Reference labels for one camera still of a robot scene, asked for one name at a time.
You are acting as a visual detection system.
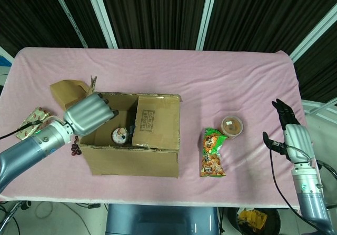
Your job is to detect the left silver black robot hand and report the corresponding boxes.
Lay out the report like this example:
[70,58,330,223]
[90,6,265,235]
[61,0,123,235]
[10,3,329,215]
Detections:
[64,92,119,138]

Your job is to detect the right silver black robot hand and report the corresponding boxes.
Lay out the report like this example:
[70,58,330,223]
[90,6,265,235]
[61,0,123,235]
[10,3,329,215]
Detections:
[262,97,314,164]

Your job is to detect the large brown cardboard box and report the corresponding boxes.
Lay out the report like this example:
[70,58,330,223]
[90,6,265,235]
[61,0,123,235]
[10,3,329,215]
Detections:
[78,75,183,180]

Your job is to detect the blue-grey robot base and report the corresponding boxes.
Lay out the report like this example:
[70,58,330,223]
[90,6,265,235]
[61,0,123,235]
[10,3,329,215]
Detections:
[105,203,221,235]

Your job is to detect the small brown paper box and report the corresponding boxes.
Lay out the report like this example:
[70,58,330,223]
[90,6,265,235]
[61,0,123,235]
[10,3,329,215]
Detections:
[49,79,92,112]

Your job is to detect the dark red grape bunch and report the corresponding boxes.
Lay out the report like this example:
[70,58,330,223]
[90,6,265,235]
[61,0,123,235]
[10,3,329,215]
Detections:
[70,136,82,157]

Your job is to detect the small round printed cup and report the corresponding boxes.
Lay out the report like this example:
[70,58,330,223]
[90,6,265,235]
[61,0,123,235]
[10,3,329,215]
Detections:
[112,126,129,144]

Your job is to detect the gold packet with red print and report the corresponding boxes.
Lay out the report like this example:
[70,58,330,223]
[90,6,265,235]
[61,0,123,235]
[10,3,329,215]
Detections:
[15,106,55,141]

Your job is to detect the round clear tub brown contents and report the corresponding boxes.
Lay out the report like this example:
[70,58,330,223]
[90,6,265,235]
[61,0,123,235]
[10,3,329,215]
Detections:
[220,115,243,140]

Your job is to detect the black waste bin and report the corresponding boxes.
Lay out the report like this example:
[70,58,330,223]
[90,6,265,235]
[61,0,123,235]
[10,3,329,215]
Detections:
[227,207,281,235]

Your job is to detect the pink tablecloth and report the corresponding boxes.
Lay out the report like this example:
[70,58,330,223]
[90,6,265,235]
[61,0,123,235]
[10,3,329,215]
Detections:
[0,47,324,209]

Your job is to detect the green orange snack bag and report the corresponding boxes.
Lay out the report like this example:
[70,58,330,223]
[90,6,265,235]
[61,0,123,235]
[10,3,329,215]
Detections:
[200,127,229,178]

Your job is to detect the yellow bag in bin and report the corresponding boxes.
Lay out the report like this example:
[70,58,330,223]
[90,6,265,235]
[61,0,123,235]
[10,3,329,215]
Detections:
[237,208,268,230]

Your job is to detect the chrome chair leg with wheel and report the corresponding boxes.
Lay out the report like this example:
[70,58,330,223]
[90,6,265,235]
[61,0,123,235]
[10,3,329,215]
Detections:
[4,200,32,221]

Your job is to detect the black cable of right hand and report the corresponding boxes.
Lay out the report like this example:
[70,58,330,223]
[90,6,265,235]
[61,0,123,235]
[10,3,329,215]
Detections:
[267,142,313,212]

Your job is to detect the black cable of hand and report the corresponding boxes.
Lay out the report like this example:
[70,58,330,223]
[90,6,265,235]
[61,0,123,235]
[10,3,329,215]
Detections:
[267,142,313,212]
[0,115,58,140]

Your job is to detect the black cable of left hand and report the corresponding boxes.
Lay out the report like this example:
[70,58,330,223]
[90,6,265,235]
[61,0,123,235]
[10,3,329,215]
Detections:
[0,115,58,140]

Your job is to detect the thin grey metal rail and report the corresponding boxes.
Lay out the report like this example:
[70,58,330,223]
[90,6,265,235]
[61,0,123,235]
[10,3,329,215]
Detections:
[48,0,88,48]

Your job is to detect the white aluminium frame post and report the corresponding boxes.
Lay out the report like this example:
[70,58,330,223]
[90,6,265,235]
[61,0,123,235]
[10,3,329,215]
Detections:
[84,0,118,49]
[195,0,220,51]
[289,7,337,62]

